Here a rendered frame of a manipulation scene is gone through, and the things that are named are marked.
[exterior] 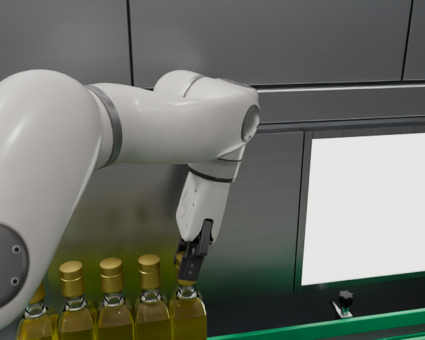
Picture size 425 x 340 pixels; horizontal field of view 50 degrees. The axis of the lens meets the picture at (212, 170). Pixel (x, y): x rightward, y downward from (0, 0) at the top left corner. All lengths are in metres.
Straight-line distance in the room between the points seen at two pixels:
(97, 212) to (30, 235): 0.51
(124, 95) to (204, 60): 0.35
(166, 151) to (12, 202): 0.21
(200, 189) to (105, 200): 0.23
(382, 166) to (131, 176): 0.48
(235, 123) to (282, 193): 0.37
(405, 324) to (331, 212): 0.27
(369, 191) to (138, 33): 0.52
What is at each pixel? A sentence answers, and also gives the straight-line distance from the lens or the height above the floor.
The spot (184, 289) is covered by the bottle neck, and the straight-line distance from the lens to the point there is 0.74.
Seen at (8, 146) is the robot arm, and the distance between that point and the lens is 0.31.
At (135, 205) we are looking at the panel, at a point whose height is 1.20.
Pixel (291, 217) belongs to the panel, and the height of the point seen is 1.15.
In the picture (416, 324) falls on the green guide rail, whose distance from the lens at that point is 1.03.
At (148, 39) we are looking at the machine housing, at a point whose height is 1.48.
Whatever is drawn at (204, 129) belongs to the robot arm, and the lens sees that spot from 0.48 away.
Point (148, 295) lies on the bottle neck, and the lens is 0.74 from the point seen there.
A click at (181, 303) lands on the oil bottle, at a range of 0.74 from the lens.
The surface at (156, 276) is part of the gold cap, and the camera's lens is 0.72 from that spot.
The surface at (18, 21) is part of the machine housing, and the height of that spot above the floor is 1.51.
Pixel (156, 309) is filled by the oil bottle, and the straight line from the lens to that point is 0.74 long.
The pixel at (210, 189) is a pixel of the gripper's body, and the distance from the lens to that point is 0.63.
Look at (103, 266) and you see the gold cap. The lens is 0.71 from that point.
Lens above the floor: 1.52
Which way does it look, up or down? 19 degrees down
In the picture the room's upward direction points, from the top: straight up
